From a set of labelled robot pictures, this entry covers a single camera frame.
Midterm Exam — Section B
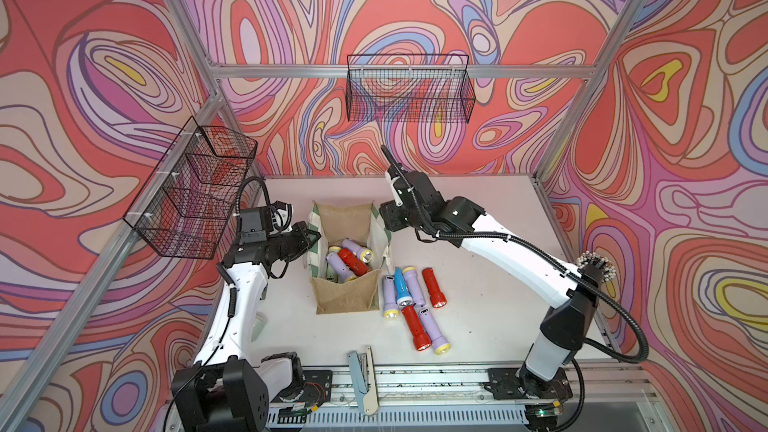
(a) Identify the burlap tote bag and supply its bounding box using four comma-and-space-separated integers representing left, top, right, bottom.
306, 202, 394, 315

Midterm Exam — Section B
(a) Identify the red flashlight top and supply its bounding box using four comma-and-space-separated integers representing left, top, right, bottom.
337, 248, 369, 277

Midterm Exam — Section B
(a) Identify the red flashlight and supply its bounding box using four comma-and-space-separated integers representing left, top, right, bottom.
401, 305, 432, 352
422, 267, 447, 308
337, 248, 369, 277

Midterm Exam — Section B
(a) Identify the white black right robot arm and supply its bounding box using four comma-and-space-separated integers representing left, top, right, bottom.
380, 146, 650, 399

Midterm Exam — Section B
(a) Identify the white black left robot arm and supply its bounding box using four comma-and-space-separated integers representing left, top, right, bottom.
171, 221, 321, 431

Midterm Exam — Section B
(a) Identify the blue flashlight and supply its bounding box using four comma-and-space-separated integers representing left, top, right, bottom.
393, 267, 414, 308

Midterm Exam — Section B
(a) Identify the red flashlight bottom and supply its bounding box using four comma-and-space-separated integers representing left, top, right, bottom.
401, 305, 432, 352

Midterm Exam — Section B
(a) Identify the long purple flashlight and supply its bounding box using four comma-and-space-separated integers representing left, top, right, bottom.
401, 266, 451, 355

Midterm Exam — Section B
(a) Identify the blue beige stapler tool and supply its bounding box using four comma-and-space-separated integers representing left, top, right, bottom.
347, 346, 379, 416

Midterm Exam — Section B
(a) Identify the metal cup of pencils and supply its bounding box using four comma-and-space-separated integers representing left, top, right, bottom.
576, 251, 617, 284

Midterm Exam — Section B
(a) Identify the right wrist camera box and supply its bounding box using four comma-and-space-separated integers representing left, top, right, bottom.
386, 168, 446, 212

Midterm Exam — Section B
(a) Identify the black wire basket left wall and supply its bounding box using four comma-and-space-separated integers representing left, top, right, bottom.
123, 118, 258, 260

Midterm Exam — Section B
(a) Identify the black wire basket wall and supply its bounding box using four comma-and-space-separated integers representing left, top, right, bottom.
123, 118, 258, 260
345, 52, 476, 124

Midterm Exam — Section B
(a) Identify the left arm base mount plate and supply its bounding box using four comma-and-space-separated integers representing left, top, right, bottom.
296, 369, 333, 407

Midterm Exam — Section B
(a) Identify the black wire basket back wall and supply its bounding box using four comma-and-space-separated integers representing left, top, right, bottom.
345, 52, 476, 124

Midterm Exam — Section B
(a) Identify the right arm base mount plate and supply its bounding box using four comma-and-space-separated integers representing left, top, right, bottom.
483, 367, 573, 402

